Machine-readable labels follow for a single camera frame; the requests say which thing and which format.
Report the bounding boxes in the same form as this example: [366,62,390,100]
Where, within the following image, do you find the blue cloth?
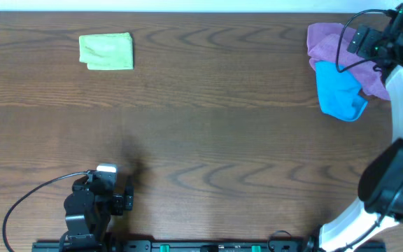
[315,61,368,122]

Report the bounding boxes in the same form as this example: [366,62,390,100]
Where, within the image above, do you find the folded green cloth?
[79,32,134,71]

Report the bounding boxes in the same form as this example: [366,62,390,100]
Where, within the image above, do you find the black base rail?
[31,239,304,252]

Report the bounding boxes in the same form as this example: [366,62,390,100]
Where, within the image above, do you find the purple cloth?
[306,22,390,100]

